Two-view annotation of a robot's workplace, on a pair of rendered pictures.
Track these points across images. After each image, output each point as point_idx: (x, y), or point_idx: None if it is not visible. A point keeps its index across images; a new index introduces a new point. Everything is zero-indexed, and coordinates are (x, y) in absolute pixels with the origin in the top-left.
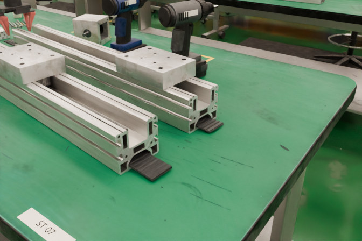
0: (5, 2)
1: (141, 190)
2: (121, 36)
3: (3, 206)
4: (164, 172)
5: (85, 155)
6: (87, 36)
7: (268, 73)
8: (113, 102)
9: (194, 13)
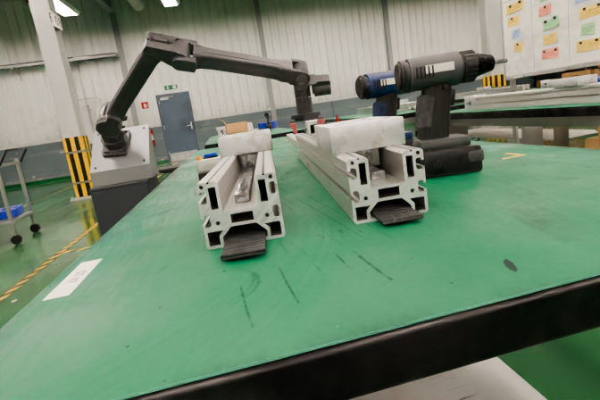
0: (297, 110)
1: (198, 269)
2: None
3: (91, 253)
4: (246, 254)
5: None
6: None
7: None
8: (257, 164)
9: (446, 68)
